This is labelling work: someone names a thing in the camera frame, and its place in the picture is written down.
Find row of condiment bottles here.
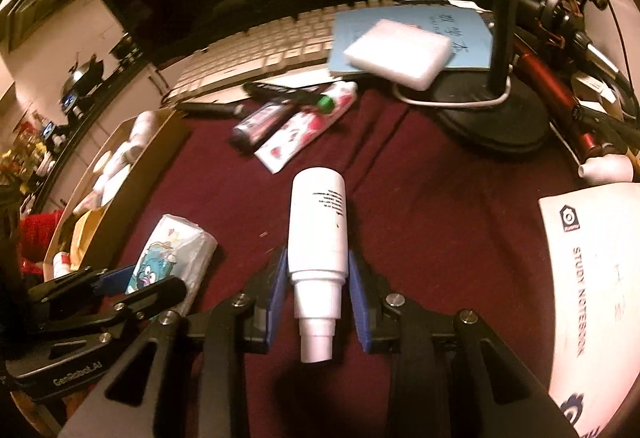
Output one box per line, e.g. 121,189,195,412
0,118,56,189

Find floral hand cream tube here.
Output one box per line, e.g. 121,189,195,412
254,81,359,175

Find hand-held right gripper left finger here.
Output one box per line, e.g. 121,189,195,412
57,245,290,438

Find black folded tripod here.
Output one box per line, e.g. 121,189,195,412
570,103,640,154

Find steel wok with lid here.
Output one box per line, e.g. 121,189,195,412
61,52,107,102

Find blue booklet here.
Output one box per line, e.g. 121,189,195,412
326,1,494,80

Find cardboard box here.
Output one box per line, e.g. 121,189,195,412
42,108,192,282

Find small white round bottle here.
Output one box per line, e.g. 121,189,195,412
578,153,634,184

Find red metal tube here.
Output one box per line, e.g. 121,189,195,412
509,35,602,160

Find dark cooking pot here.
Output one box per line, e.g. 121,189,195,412
112,33,142,65

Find black kitchen counter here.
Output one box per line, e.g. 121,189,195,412
20,60,153,214

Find white study notebook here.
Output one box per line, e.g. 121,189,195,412
538,182,640,438

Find black ring light stand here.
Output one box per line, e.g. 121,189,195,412
434,0,549,160

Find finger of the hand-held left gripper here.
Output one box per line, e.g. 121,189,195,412
112,275,187,321
27,265,137,301

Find white keyboard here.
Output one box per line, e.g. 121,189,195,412
164,2,352,105

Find maroon tablecloth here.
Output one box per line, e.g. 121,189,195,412
114,87,587,438

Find cartoon tissue pack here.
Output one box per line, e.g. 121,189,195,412
125,214,219,315

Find black pen with green cap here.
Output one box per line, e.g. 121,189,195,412
243,81,335,114

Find another person's forearm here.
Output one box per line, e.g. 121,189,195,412
20,210,66,275

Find white flat box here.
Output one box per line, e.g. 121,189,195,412
343,18,452,92

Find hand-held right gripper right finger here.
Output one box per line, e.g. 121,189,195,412
348,249,578,438

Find range hood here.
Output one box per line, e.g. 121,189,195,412
0,0,87,54

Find white spray bottle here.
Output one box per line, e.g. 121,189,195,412
291,167,349,364

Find small dark tube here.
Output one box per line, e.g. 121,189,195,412
231,100,292,154

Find gold foil packet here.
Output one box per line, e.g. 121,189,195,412
66,208,109,270

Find white cable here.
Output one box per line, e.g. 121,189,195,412
392,77,512,110

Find wide white bottle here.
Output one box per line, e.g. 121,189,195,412
127,110,160,146

